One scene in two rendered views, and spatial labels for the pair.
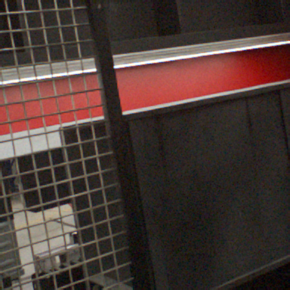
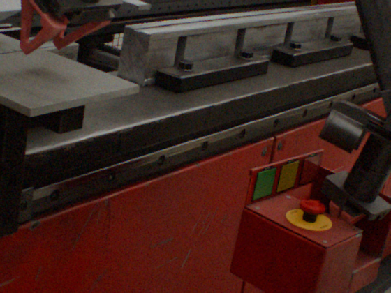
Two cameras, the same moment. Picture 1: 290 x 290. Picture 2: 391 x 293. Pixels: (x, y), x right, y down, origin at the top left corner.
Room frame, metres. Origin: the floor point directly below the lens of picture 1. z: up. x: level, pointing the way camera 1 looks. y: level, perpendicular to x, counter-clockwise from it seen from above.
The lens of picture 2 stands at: (2.79, 0.11, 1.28)
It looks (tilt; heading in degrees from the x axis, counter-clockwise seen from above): 20 degrees down; 156
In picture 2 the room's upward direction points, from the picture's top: 10 degrees clockwise
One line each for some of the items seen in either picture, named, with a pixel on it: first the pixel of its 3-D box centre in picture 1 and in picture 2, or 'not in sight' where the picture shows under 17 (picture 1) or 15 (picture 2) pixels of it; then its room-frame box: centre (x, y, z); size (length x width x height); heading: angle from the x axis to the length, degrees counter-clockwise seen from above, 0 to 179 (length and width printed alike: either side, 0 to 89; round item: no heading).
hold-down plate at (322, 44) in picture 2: not in sight; (314, 51); (1.20, 1.07, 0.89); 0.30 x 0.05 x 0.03; 123
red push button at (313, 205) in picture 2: not in sight; (310, 213); (1.82, 0.75, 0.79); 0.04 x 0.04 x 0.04
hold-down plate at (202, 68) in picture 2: not in sight; (216, 70); (1.42, 0.74, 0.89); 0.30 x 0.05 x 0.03; 123
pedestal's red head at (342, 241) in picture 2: not in sight; (316, 228); (1.79, 0.79, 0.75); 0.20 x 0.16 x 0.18; 117
